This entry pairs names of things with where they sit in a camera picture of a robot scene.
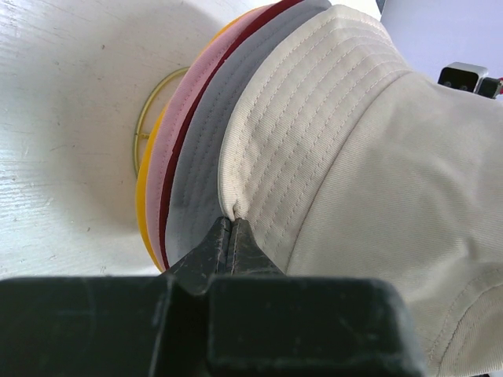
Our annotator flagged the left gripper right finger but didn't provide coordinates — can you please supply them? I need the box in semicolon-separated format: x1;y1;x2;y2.
229;218;283;276

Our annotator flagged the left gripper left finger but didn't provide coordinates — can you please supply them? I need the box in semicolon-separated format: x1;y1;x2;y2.
167;217;231;295

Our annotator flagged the grey bucket hat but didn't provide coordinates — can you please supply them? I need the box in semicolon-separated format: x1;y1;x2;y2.
165;1;331;265

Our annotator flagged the pink bucket hat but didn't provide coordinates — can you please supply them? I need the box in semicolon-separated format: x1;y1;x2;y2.
146;1;295;271

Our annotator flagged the yellow bucket hat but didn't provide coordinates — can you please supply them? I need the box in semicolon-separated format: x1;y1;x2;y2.
135;7;256;273

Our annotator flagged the beige bucket hat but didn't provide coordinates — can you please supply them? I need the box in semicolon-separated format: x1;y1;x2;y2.
218;5;502;376

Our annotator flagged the dark red bucket hat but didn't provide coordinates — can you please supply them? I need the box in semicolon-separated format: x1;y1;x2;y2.
145;1;330;270

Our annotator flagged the gold wire hat stand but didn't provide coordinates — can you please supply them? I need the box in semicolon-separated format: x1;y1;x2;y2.
132;65;192;180

